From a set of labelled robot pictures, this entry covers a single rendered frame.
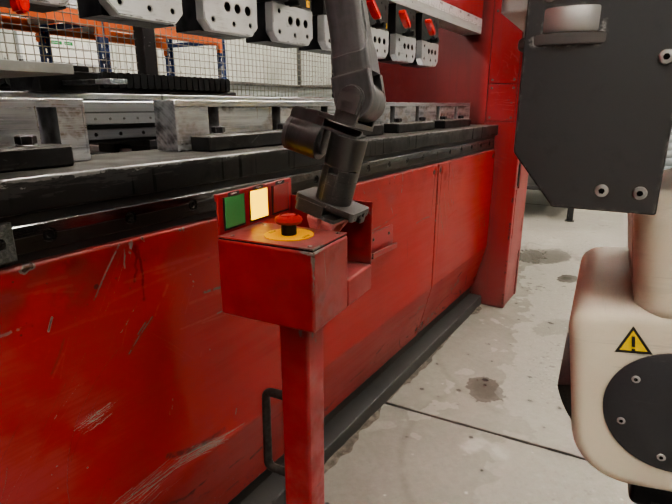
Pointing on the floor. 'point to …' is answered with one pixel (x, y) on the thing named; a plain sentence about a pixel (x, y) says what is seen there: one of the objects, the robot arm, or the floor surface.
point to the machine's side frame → (499, 213)
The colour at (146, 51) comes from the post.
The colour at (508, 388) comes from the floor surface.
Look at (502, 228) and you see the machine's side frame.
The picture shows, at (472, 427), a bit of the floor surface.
